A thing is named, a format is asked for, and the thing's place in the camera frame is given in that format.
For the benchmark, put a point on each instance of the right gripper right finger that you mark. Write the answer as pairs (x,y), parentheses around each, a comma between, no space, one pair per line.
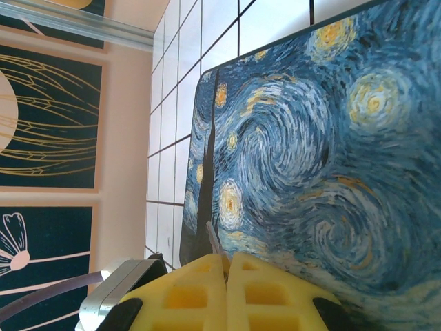
(268,296)

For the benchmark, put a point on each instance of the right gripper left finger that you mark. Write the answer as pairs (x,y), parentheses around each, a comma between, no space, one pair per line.
(193,296)

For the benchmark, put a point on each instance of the small metal key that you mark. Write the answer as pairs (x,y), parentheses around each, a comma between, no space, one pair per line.
(215,241)

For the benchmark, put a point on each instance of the starry night tin box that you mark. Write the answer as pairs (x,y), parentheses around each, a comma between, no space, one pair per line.
(310,155)

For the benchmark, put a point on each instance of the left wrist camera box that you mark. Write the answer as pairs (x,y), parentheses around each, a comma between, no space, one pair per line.
(110,286)

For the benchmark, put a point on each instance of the aluminium corner post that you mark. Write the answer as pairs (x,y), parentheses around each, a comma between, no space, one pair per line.
(86,25)

